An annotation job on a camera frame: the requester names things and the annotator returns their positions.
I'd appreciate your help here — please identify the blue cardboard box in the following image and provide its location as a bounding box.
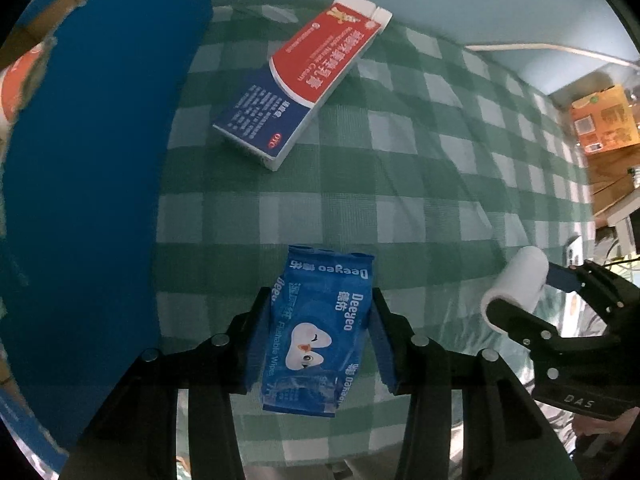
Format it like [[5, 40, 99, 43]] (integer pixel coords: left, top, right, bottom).
[[1, 0, 213, 479]]

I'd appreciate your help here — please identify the white cable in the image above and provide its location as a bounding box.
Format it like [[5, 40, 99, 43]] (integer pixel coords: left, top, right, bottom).
[[464, 42, 640, 73]]

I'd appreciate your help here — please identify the red blue medicine box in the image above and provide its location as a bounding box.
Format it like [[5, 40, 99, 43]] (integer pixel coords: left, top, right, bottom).
[[213, 0, 393, 171]]

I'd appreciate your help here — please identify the orange white canister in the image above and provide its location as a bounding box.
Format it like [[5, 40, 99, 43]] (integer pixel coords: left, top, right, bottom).
[[1, 36, 55, 143]]

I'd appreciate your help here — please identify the blue wet wipes pack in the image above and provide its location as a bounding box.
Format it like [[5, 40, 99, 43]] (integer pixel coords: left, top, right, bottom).
[[260, 246, 374, 417]]

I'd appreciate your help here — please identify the white pill bottle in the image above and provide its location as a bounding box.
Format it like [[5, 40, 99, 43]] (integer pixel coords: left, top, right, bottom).
[[480, 246, 549, 334]]

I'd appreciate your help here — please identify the green checkered cloth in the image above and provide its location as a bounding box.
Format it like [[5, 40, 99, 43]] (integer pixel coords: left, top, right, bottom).
[[152, 4, 599, 480]]

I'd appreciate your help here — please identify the orange juice bottle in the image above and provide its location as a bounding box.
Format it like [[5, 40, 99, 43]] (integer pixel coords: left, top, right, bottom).
[[570, 84, 639, 156]]

